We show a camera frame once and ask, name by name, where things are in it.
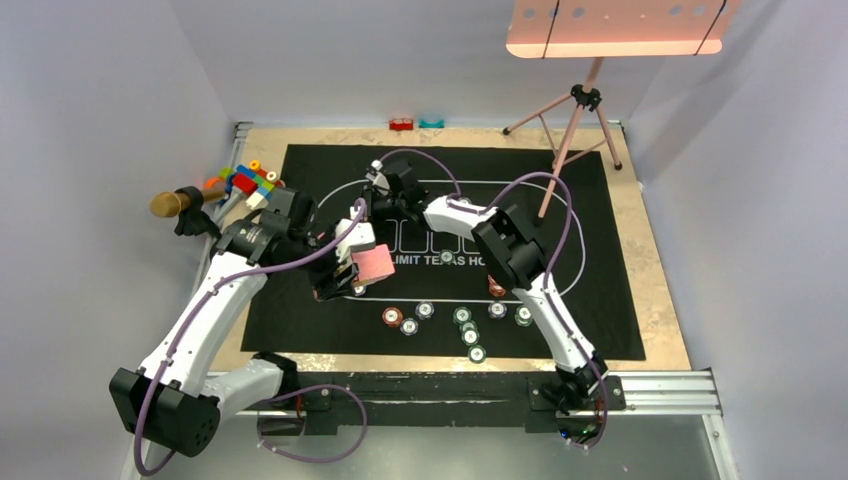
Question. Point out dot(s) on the grey toy block post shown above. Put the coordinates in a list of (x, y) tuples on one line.
[(225, 208)]

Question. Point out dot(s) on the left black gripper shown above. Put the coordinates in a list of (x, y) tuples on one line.
[(326, 284)]

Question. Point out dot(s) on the pink tripod stand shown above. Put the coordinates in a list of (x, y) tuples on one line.
[(587, 98)]

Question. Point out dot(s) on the teal toy block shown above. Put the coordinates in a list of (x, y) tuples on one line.
[(431, 123)]

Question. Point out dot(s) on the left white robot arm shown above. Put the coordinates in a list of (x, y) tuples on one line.
[(169, 400)]

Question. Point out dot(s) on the colourful toy block vehicle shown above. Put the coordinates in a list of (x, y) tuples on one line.
[(250, 184)]

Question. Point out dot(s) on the gold microphone head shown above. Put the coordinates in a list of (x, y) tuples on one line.
[(173, 203)]

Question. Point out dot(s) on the black poker table mat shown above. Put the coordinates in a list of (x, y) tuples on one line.
[(590, 272)]

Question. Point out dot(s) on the small green chip stack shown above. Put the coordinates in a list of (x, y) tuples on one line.
[(523, 316)]

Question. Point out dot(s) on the red toy block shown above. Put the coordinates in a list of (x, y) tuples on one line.
[(401, 124)]

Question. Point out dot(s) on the green poker chip stack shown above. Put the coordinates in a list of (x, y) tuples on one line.
[(461, 315)]

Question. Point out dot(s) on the aluminium rail frame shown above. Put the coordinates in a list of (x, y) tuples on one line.
[(672, 428)]

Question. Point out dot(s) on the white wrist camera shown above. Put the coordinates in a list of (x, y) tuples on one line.
[(376, 177), (354, 238)]

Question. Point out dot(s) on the small red chip stack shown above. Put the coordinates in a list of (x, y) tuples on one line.
[(495, 289)]

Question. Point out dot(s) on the red playing card box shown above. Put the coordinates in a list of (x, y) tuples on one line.
[(373, 265)]

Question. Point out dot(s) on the blue poker chip stack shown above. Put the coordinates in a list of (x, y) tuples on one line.
[(424, 310)]

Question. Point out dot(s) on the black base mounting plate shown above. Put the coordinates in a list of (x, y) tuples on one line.
[(536, 402)]

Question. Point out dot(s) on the pink perforated panel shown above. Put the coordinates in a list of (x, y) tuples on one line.
[(618, 28)]

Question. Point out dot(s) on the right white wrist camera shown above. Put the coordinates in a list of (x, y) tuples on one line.
[(376, 177)]

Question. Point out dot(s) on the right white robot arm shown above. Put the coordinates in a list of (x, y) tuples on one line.
[(513, 254)]

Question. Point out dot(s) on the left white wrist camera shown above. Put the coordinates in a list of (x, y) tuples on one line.
[(354, 238)]

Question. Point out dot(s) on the red poker chip stack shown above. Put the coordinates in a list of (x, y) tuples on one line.
[(392, 317)]

